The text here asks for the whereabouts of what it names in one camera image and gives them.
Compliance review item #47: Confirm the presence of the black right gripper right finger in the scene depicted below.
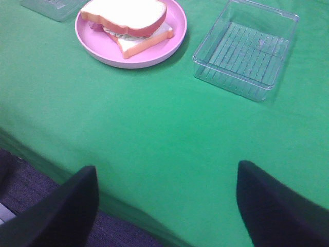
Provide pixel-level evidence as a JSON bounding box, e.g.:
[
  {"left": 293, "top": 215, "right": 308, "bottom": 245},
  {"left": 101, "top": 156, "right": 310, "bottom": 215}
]
[{"left": 236, "top": 161, "right": 328, "bottom": 246}]

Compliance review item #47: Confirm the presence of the green lettuce leaf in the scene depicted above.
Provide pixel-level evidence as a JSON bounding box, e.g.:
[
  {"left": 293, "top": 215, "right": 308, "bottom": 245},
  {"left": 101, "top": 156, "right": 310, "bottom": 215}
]
[{"left": 102, "top": 26, "right": 144, "bottom": 41}]

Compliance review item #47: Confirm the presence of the pink round plate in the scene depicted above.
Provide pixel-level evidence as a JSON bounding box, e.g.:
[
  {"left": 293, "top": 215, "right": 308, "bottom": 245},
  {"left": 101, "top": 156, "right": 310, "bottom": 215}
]
[{"left": 75, "top": 1, "right": 187, "bottom": 69}]

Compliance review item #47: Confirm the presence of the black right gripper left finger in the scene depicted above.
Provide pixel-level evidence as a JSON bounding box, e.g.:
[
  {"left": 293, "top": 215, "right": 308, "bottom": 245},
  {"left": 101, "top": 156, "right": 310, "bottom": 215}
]
[{"left": 1, "top": 166, "right": 99, "bottom": 246}]

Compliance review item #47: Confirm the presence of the clear plastic tray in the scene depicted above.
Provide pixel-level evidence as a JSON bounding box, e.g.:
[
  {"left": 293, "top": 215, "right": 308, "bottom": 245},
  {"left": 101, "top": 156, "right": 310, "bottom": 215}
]
[
  {"left": 193, "top": 1, "right": 300, "bottom": 102},
  {"left": 20, "top": 0, "right": 88, "bottom": 22}
]

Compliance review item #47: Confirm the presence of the clear plastic tray right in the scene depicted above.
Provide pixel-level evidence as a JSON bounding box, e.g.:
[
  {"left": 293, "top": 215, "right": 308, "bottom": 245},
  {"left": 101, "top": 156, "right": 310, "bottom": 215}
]
[{"left": 193, "top": 1, "right": 300, "bottom": 102}]

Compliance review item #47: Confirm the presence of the clear plastic tray left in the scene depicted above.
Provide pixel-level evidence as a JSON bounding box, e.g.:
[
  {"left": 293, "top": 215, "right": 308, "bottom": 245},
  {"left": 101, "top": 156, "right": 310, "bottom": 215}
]
[{"left": 20, "top": 0, "right": 88, "bottom": 22}]

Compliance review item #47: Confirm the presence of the bread slice with brown crust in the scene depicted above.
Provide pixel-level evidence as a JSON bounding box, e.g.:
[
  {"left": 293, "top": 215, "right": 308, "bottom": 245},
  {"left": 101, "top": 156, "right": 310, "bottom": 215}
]
[{"left": 106, "top": 22, "right": 174, "bottom": 59}]

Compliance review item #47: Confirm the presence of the green tablecloth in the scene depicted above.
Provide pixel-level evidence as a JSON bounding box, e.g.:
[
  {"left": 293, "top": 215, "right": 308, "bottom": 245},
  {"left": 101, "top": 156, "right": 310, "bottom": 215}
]
[{"left": 1, "top": 1, "right": 328, "bottom": 246}]

